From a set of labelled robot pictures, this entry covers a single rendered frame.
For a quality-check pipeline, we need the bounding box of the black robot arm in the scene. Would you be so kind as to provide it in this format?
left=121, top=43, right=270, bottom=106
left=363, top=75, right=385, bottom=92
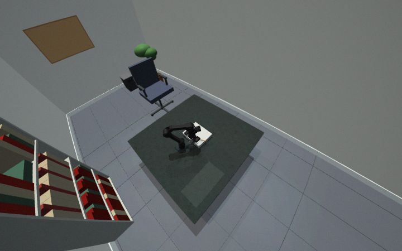
left=163, top=122, right=201, bottom=150

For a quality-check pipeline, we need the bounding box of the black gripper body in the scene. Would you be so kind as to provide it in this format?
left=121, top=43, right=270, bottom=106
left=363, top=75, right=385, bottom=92
left=184, top=131, right=200, bottom=142

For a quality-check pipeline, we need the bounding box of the white flat deck plate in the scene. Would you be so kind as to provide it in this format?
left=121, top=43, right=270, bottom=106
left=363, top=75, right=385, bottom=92
left=183, top=122, right=212, bottom=148

